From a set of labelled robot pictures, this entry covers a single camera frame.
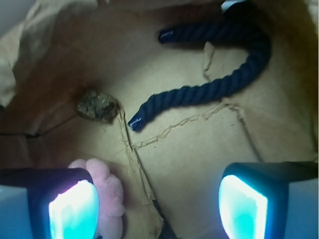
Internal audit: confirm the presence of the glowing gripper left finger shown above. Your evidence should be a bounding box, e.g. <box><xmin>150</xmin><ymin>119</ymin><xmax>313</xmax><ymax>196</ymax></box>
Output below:
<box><xmin>0</xmin><ymin>168</ymin><xmax>99</xmax><ymax>239</ymax></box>

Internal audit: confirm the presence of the brown rough block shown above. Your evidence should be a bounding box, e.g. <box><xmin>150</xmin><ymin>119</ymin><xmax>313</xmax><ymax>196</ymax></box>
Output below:
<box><xmin>75</xmin><ymin>89</ymin><xmax>121</xmax><ymax>123</ymax></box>

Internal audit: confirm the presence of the pink plush bunny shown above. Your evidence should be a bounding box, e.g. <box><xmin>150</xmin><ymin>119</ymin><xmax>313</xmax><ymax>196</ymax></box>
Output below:
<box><xmin>68</xmin><ymin>158</ymin><xmax>125</xmax><ymax>239</ymax></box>

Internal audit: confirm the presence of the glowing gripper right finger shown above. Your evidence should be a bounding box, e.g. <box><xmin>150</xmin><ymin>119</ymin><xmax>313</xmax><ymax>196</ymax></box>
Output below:
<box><xmin>218</xmin><ymin>161</ymin><xmax>319</xmax><ymax>239</ymax></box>

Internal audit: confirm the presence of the brown paper bag tray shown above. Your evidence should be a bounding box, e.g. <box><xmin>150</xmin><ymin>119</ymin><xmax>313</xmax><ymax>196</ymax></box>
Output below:
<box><xmin>0</xmin><ymin>0</ymin><xmax>319</xmax><ymax>239</ymax></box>

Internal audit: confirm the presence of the dark blue twisted rope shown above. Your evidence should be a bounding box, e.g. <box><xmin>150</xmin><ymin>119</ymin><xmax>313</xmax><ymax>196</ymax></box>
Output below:
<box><xmin>127</xmin><ymin>12</ymin><xmax>272</xmax><ymax>132</ymax></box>

